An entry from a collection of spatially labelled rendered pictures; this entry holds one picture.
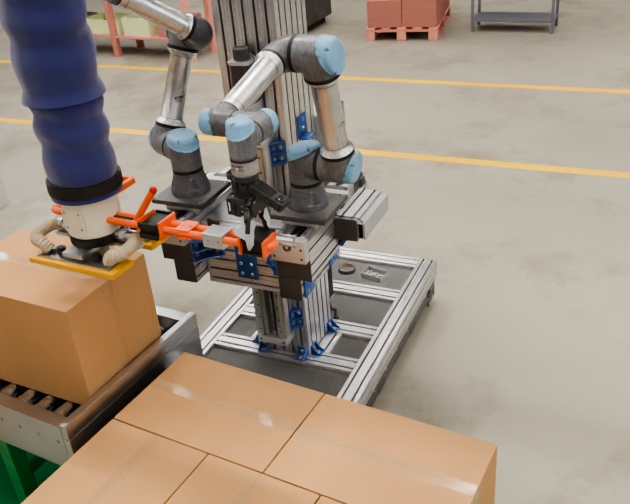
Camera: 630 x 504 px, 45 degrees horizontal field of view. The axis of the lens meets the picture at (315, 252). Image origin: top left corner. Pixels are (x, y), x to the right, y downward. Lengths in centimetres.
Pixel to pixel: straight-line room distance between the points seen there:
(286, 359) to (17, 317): 118
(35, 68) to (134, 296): 93
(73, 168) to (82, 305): 49
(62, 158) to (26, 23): 39
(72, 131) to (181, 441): 102
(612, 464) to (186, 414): 164
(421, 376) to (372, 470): 125
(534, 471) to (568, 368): 67
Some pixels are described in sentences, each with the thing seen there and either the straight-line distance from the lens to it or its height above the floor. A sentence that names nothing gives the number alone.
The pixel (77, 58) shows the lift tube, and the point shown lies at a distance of 222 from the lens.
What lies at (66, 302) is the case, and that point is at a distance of 256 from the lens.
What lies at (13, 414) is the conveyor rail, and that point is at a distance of 280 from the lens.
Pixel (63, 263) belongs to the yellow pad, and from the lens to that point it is 245.
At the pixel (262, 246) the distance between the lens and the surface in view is 207.
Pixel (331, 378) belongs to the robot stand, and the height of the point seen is 21.
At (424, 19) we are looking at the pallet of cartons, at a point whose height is 23.
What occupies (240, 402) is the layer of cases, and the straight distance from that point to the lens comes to 262.
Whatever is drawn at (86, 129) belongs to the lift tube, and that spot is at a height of 152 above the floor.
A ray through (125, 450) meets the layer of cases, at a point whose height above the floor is 54.
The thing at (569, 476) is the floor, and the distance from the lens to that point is 314.
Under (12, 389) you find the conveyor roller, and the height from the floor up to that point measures 54.
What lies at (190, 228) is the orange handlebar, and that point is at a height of 123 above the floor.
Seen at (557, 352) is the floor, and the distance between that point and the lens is 372.
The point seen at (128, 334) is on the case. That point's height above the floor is 70.
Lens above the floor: 222
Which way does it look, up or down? 29 degrees down
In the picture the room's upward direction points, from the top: 5 degrees counter-clockwise
